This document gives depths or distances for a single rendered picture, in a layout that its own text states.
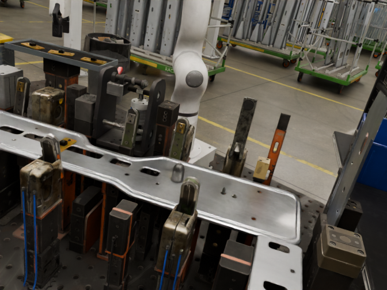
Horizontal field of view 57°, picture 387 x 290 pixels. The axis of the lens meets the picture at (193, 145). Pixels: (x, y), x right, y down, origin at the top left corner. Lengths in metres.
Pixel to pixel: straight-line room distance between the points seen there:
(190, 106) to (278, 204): 0.62
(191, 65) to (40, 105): 0.52
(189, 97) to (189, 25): 0.26
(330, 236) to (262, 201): 0.22
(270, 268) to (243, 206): 0.21
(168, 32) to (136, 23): 0.59
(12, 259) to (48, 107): 0.45
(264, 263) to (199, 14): 0.88
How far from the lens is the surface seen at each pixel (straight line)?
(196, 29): 1.34
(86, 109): 1.18
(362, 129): 0.89
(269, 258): 0.78
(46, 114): 1.22
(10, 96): 1.32
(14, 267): 1.13
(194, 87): 1.33
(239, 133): 1.01
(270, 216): 0.90
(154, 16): 5.70
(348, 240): 0.82
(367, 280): 0.82
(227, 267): 0.76
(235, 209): 0.89
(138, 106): 1.12
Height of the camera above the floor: 1.49
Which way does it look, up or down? 25 degrees down
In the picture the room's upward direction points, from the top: 11 degrees clockwise
